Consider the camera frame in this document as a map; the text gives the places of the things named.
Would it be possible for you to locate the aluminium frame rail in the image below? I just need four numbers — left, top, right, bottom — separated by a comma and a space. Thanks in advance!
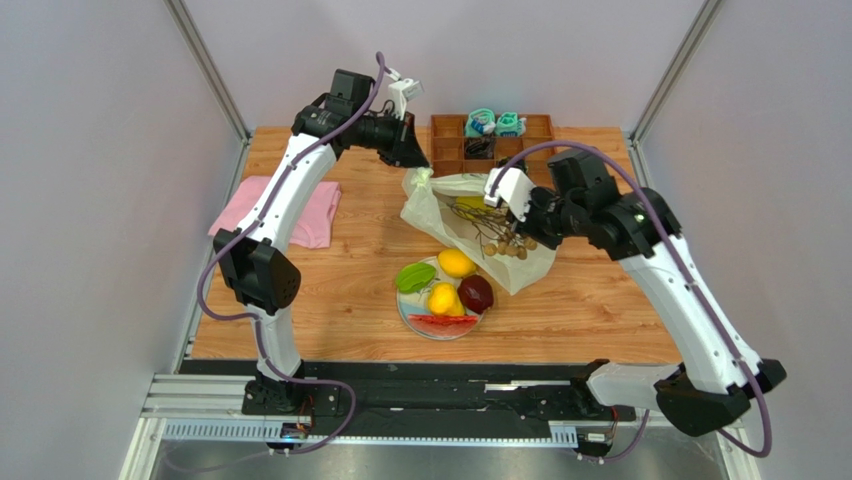
120, 360, 760, 479

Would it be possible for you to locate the white blue ceramic plate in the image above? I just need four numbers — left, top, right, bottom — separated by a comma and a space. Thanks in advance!
394, 256, 483, 341

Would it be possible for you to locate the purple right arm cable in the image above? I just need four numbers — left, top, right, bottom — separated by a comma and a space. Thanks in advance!
492, 140, 773, 463

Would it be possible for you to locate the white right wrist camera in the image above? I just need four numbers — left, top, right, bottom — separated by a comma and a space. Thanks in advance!
483, 167, 535, 222

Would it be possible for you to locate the yellow fake mango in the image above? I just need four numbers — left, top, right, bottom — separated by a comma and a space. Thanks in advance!
436, 248, 477, 279

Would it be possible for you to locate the pale green avocado plastic bag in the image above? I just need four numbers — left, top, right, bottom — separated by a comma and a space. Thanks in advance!
401, 168, 556, 295

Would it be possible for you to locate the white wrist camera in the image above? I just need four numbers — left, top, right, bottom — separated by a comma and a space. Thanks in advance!
385, 67, 424, 120
483, 167, 535, 222

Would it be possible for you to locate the yellow fake lemon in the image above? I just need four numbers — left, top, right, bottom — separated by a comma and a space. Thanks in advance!
427, 282, 466, 317

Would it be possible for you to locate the dark red fake apple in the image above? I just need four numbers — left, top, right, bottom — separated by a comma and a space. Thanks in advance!
457, 275, 495, 314

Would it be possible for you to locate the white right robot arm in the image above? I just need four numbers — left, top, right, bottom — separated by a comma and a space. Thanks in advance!
486, 146, 786, 437

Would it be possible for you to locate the teal rolled sock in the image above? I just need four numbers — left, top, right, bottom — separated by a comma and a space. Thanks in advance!
464, 108, 496, 138
494, 112, 527, 137

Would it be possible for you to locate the teal rolled sock left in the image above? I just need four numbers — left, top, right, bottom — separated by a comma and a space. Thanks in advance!
464, 108, 496, 138

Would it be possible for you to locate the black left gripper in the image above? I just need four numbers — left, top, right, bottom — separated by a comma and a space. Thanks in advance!
353, 109, 430, 171

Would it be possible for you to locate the pink folded t-shirt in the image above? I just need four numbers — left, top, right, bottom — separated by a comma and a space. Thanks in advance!
208, 176, 342, 249

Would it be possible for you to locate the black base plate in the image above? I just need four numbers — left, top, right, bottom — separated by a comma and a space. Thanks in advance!
240, 362, 638, 441

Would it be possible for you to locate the yellow fake banana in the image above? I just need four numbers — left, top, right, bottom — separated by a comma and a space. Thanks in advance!
456, 196, 493, 211

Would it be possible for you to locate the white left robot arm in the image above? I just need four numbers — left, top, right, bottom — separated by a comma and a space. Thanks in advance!
213, 69, 429, 408

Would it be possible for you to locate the teal rolled sock right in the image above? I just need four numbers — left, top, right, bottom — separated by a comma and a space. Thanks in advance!
494, 112, 527, 137

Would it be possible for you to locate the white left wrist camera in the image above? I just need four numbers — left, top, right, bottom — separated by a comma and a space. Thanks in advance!
385, 67, 424, 120

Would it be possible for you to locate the wooden compartment tray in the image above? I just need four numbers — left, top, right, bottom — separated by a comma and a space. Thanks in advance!
430, 114, 556, 177

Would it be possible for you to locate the dark rolled sock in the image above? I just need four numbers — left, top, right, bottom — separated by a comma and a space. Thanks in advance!
463, 136, 496, 160

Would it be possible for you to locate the brown fake nuts cluster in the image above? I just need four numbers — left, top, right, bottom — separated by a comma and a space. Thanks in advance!
449, 202, 539, 260

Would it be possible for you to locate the red fake watermelon slice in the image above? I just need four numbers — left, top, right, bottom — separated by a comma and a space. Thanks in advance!
407, 314, 479, 337

